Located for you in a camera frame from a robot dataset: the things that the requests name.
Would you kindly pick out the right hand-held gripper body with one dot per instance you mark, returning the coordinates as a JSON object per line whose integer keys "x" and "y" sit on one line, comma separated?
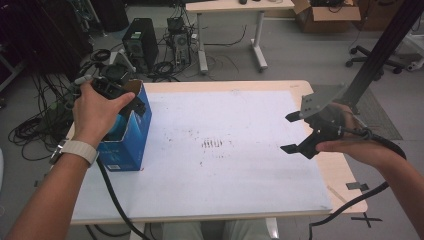
{"x": 320, "y": 130}

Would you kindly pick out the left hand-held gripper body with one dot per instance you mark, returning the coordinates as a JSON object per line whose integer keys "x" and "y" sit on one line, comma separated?
{"x": 113, "y": 76}

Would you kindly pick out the blue plastic bottle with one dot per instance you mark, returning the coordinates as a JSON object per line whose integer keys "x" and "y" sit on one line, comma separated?
{"x": 120, "y": 128}

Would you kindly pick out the blue cardboard box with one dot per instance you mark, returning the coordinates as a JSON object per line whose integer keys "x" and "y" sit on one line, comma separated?
{"x": 133, "y": 143}

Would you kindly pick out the person's left hand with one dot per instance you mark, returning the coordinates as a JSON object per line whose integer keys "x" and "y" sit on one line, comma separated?
{"x": 91, "y": 113}

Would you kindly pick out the person's right hand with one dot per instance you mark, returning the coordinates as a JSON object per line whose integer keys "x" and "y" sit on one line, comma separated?
{"x": 360, "y": 151}

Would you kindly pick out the black computer tower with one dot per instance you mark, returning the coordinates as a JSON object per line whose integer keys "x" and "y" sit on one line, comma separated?
{"x": 143, "y": 43}

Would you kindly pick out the grey floor mat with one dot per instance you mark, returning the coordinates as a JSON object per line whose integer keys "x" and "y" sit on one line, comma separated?
{"x": 376, "y": 113}

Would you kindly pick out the black tape strip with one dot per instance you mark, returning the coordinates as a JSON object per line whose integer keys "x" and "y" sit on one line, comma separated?
{"x": 357, "y": 186}

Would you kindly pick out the wristwatch with white band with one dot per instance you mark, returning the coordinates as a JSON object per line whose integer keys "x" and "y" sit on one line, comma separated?
{"x": 80, "y": 150}

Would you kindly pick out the small open computer case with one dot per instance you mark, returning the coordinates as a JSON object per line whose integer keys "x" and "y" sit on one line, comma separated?
{"x": 180, "y": 43}

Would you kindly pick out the white work table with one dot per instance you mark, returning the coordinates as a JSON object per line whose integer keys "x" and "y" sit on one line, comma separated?
{"x": 216, "y": 173}

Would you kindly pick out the white table leg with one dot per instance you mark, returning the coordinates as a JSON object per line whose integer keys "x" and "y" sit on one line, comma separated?
{"x": 272, "y": 230}
{"x": 137, "y": 233}

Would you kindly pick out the dark curtain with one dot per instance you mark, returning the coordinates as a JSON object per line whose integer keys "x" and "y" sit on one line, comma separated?
{"x": 40, "y": 33}

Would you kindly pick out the black office chair base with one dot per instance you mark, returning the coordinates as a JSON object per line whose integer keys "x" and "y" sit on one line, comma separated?
{"x": 366, "y": 55}

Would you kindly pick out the black tape cross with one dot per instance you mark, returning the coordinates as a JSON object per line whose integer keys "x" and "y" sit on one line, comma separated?
{"x": 366, "y": 219}

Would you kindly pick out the black metal stand pole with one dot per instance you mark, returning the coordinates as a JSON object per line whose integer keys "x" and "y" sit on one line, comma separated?
{"x": 383, "y": 50}

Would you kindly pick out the open cardboard box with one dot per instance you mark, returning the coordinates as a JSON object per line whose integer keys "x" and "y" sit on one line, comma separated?
{"x": 333, "y": 20}

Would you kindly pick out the wooden desk with white legs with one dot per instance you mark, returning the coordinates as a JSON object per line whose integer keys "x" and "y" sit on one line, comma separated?
{"x": 233, "y": 5}

